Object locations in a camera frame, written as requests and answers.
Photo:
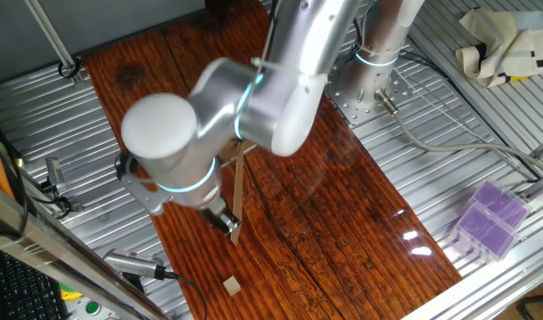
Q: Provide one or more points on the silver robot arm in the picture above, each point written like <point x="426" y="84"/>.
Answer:
<point x="297" y="44"/>

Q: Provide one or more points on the small wooden cube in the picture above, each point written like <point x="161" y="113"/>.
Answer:
<point x="231" y="285"/>

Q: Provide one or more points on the clear box purple contents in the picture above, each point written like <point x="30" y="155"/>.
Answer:
<point x="502" y="204"/>
<point x="486" y="233"/>

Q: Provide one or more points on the aluminium profile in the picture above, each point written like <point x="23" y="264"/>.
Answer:
<point x="542" y="186"/>

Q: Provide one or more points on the small grey camera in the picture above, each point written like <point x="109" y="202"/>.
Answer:
<point x="54" y="172"/>

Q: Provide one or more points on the beige cloth bag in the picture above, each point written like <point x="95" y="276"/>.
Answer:
<point x="506" y="44"/>

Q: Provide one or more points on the silver finned camera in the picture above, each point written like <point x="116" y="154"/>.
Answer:
<point x="129" y="262"/>

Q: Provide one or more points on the metal camera pole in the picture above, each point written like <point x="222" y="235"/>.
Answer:
<point x="53" y="37"/>

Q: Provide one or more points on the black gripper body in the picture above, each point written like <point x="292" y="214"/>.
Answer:
<point x="226" y="222"/>

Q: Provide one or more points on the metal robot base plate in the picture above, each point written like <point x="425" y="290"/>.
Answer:
<point x="346" y="106"/>

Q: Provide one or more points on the aluminium frame bar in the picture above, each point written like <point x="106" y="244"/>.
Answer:
<point x="53" y="249"/>

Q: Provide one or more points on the grey box green button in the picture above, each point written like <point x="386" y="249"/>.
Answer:
<point x="92" y="308"/>

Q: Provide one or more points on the black keyboard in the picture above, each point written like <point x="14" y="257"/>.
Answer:
<point x="22" y="289"/>

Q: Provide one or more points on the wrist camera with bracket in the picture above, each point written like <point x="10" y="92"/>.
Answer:
<point x="140" y="191"/>

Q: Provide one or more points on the wooden picture frame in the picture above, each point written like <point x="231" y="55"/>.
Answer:
<point x="238" y="200"/>

